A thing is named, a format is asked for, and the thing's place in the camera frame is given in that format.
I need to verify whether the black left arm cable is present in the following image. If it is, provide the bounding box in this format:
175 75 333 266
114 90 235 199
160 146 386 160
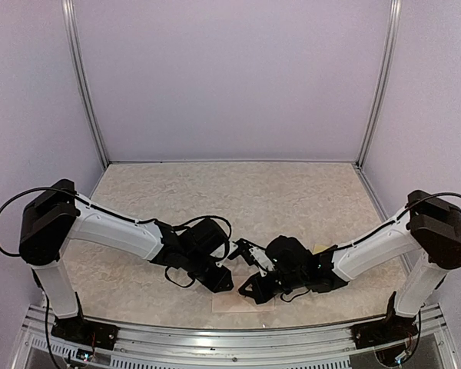
0 187 234 288

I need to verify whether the aluminium left corner post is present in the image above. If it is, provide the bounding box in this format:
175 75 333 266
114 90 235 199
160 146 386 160
61 0 111 170

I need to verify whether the aluminium front table rail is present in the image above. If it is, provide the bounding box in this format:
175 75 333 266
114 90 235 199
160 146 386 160
21 303 456 369

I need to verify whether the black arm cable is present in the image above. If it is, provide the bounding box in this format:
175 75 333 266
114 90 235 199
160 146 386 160
0 187 234 288
280 191 461 304

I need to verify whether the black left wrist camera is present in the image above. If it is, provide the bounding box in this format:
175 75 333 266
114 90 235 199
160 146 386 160
211 239 250 268

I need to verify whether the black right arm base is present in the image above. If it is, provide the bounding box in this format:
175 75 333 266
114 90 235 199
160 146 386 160
351 292 419 349

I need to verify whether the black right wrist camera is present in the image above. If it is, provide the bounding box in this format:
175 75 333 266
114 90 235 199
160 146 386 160
238 238 275 277

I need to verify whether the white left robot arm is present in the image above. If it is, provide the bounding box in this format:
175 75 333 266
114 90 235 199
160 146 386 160
19 178 234 342

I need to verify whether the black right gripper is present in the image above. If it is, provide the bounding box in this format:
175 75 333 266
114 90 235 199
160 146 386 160
238 271 305 306

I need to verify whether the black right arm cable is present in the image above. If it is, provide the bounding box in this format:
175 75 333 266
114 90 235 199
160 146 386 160
280 191 461 304

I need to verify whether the round sticker sheet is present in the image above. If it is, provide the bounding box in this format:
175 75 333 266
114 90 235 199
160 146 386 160
312 244 337 254

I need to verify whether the aluminium right corner post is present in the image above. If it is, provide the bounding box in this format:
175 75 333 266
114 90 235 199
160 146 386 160
355 0 402 171

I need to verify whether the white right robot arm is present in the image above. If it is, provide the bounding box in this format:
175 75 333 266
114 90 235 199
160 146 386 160
237 190 461 341

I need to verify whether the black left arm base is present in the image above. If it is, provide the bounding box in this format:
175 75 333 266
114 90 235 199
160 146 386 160
51 294 119 351

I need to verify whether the aluminium corner post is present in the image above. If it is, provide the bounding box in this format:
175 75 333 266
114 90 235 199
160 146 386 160
355 0 402 171
61 0 111 170

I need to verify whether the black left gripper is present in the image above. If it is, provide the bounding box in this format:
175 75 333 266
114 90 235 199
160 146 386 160
183 251 234 294

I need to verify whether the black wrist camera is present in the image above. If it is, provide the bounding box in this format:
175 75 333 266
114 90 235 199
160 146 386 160
238 238 275 277
211 239 250 268

